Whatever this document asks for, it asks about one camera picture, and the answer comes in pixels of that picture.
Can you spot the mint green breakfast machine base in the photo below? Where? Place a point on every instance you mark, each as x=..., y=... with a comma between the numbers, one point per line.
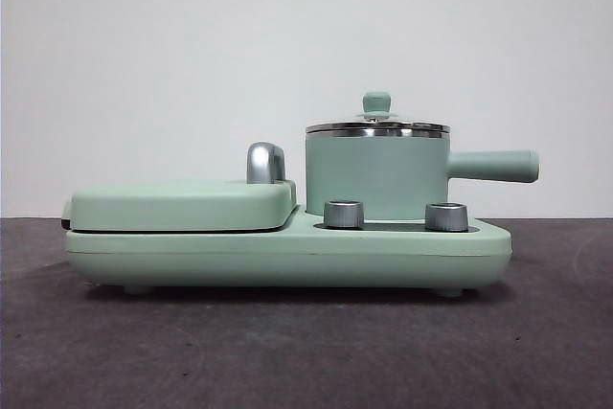
x=287, y=260

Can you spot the glass pot lid green knob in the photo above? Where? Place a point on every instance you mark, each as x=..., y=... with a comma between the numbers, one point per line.
x=378, y=103

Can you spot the silver control knob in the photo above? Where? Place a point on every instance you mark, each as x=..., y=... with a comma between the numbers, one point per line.
x=343, y=214
x=446, y=216

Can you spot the mint green grill cover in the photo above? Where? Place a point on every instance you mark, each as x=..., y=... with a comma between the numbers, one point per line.
x=167, y=203

